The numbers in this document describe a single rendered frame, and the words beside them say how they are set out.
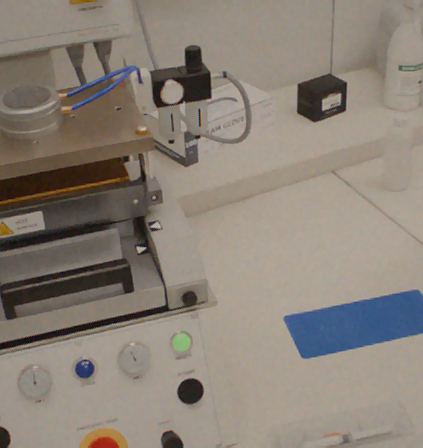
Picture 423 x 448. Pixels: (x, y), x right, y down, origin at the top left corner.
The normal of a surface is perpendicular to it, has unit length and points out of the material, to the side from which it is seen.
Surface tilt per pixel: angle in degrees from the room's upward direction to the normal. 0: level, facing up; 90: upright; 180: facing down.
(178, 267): 41
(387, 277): 0
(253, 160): 0
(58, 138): 0
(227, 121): 87
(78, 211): 90
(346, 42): 90
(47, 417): 65
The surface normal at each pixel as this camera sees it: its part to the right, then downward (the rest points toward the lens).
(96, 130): -0.02, -0.81
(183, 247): 0.20, -0.26
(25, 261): 0.33, 0.55
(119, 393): 0.29, 0.16
